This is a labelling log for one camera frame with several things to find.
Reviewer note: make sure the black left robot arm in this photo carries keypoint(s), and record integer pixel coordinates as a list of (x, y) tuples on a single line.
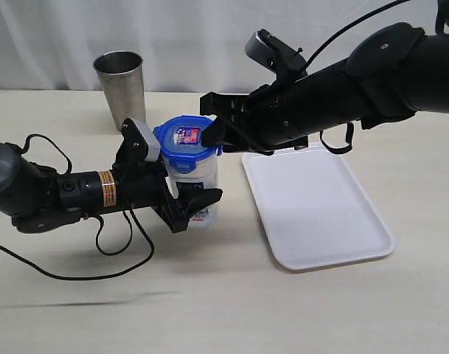
[(40, 199)]

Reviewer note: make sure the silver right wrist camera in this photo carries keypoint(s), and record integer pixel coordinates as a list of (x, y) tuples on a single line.
[(262, 49)]

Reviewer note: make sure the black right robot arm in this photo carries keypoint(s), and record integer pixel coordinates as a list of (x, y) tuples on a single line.
[(393, 74)]

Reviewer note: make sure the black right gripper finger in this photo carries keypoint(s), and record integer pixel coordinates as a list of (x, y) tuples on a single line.
[(215, 134)]

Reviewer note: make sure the white plastic tray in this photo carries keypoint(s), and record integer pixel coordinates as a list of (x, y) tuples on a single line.
[(314, 211)]

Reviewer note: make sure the clear plastic container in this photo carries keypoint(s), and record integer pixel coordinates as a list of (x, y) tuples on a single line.
[(190, 173)]

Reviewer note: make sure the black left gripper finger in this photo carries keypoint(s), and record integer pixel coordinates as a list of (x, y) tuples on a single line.
[(197, 202)]

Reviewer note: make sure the stainless steel cup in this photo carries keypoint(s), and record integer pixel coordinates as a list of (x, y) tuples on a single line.
[(121, 77)]

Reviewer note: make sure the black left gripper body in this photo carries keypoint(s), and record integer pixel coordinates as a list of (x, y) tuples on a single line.
[(143, 184)]

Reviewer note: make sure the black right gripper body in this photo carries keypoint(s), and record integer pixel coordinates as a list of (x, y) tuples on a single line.
[(252, 122)]

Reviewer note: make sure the blue plastic container lid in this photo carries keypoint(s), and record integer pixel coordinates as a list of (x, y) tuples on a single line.
[(181, 142)]

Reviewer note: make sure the white backdrop curtain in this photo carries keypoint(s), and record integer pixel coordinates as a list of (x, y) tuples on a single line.
[(187, 46)]

